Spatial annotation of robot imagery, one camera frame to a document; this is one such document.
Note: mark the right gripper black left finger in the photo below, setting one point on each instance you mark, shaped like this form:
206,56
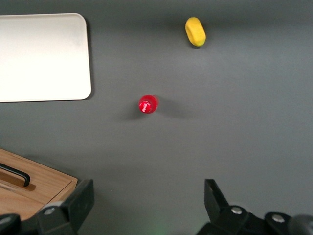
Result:
73,205

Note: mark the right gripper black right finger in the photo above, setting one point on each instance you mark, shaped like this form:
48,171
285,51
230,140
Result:
220,213

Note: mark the wooden drawer front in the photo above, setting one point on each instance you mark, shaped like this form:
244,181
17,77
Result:
46,181

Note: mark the light wooden board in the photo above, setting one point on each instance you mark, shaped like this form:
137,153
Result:
58,193

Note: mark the white rectangular tray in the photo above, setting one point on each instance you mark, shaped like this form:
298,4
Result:
41,58

